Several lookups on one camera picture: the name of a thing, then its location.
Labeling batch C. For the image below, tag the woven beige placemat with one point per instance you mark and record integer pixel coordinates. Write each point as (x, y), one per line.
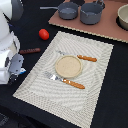
(74, 105)

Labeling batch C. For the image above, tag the knife with wooden handle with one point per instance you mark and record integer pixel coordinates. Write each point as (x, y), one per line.
(79, 56)

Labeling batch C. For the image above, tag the round beige plate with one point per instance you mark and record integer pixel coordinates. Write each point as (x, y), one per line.
(68, 66)

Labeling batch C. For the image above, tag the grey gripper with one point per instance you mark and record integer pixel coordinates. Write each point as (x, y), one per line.
(15, 67)

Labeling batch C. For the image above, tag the beige bowl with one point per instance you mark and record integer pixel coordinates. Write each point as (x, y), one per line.
(123, 16)

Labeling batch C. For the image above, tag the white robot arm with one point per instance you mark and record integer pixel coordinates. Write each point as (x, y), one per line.
(10, 59)

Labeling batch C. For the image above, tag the brown sausage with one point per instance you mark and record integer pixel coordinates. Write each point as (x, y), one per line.
(29, 51)

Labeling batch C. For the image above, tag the red tomato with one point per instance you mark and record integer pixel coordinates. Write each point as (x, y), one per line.
(43, 33)

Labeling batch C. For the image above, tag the grey frying pan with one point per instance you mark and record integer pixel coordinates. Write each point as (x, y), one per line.
(67, 10)

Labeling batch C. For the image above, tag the fork with wooden handle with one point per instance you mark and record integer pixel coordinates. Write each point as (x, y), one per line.
(69, 82)

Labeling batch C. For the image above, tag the grey saucepan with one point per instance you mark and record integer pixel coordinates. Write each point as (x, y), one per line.
(90, 13)

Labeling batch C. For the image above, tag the white and blue fish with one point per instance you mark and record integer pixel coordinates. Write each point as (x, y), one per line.
(22, 70)

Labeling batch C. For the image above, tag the brown wooden board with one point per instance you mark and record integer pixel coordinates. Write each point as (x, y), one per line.
(106, 27)

